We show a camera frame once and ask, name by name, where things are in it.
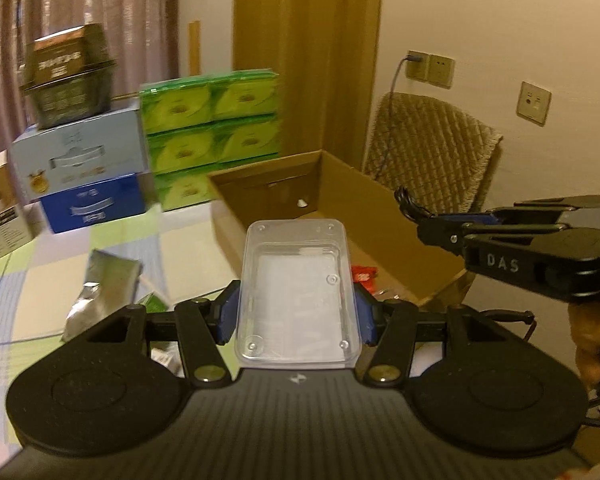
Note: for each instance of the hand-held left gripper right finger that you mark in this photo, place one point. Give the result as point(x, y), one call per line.
point(365, 315)

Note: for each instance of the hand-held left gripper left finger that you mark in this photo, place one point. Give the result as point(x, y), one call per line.
point(227, 315)

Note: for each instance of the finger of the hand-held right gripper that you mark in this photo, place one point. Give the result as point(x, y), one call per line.
point(440, 234)
point(480, 217)

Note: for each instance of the red packet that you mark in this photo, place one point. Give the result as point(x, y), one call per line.
point(365, 276)

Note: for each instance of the clear plastic box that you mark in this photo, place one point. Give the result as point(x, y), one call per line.
point(295, 290)

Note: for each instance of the brown cardboard box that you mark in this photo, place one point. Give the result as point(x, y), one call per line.
point(360, 200)

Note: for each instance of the silver foil bag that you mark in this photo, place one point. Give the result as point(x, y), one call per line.
point(105, 285)

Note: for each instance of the plaid tablecloth desktop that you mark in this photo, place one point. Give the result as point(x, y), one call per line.
point(30, 310)

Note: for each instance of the person's right hand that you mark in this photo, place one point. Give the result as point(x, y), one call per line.
point(592, 340)

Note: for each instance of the quilted beige chair cover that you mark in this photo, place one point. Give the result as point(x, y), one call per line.
point(430, 150)

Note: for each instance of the dark blue milk carton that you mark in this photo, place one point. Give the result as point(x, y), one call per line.
point(95, 205)

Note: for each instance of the stack of green tissue packs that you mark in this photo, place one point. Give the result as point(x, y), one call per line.
point(205, 125)

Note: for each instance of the light blue milk carton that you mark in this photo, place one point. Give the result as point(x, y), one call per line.
point(80, 155)

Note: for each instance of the wooden door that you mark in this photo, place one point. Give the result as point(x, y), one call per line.
point(305, 35)

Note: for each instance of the white product box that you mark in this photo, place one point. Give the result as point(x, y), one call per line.
point(0, 220)

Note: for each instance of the wooden strip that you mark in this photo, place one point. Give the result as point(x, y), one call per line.
point(195, 47)

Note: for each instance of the dark brown food pack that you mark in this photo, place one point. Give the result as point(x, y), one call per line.
point(67, 85)

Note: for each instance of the pinkish curtain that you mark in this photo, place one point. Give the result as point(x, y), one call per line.
point(105, 5)

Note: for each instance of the beige wall socket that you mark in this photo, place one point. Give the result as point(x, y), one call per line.
point(532, 102)
point(441, 71)
point(417, 67)

